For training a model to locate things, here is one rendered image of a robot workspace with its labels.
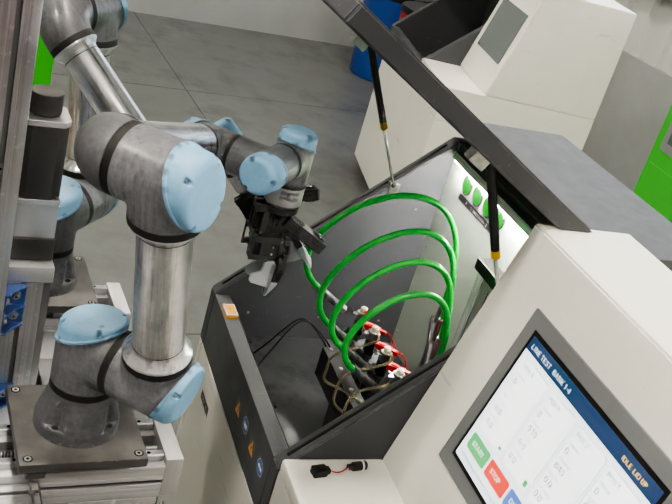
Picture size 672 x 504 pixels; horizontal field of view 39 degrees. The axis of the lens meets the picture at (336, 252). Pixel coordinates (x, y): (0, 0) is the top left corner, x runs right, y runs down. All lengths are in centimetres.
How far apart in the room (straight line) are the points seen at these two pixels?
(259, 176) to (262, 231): 20
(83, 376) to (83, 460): 15
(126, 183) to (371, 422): 82
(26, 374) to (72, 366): 29
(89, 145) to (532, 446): 87
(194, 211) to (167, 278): 15
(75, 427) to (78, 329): 19
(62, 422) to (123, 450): 12
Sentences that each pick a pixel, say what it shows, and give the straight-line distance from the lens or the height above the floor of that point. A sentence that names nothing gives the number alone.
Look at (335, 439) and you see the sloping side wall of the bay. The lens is 193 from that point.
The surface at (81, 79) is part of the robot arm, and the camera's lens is 196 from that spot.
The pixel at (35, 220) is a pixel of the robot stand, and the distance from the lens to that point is 180.
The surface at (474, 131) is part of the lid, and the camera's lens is 163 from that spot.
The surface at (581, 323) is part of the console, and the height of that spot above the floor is 148.
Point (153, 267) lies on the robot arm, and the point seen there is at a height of 147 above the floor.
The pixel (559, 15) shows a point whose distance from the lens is 494.
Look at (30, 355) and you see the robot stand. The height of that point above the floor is 106.
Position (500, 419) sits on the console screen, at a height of 126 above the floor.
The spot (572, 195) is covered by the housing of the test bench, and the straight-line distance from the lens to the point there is 219.
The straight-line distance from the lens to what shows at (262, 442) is 203.
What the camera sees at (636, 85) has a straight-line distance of 728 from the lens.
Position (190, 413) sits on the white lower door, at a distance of 262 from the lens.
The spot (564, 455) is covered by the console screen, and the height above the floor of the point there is 132.
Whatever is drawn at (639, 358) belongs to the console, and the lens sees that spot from 155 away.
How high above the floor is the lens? 217
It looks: 25 degrees down
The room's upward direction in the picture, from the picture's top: 17 degrees clockwise
